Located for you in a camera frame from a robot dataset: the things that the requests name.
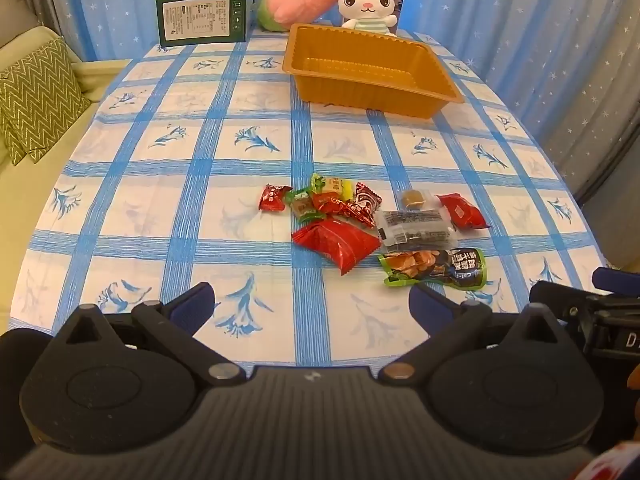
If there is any yellow green snack packet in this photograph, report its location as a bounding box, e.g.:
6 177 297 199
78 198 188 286
310 172 355 196

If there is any plain red snack packet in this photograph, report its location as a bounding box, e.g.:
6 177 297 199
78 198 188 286
435 193 491 232

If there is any grey sofa cushion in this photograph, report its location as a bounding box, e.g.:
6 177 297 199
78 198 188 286
0 0 43 48

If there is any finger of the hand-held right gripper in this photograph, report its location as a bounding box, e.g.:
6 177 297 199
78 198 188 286
592 267 640 295
529 281 597 332

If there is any green brown candy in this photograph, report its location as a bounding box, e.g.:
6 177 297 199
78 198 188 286
285 187 326 223

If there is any round brown candy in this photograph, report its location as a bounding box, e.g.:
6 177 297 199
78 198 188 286
400 187 432 209

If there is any green dark printed snack packet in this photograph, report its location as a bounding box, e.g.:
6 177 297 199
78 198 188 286
377 247 488 288

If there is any green cardboard box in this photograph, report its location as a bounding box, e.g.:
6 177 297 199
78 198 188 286
155 0 260 46

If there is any small red candy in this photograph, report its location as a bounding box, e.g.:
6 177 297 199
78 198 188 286
258 184 293 212

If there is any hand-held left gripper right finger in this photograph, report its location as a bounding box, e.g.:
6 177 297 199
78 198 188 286
378 283 576 387

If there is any green chevron pillow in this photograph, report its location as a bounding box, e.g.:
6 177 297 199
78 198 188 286
0 36 99 165
0 125 26 167

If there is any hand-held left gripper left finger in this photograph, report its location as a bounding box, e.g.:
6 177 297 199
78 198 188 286
50 282 246 387

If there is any large red snack packet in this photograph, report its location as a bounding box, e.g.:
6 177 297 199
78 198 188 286
291 217 382 277

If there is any red white printed clothing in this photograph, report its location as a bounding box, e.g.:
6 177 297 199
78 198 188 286
585 440 640 480

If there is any white bunny plush toy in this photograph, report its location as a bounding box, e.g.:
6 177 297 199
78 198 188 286
334 0 401 36

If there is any shiny red candy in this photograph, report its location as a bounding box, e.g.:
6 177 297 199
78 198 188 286
312 191 358 218

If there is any pink plush toy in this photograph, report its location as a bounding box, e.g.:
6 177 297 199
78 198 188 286
257 0 353 33

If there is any orange plastic tray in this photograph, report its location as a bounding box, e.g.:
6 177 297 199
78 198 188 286
282 22 465 120

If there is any red brown patterned snack packet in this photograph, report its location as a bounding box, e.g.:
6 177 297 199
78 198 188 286
345 182 383 228

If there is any clear packet with dark snack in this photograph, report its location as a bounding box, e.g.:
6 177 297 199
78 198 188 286
375 208 458 256

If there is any blue star-patterned curtain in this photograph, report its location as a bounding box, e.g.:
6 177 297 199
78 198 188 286
400 0 640 201
20 0 408 61

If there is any blue checked floral tablecloth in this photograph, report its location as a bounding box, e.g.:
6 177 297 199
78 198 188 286
7 30 606 376

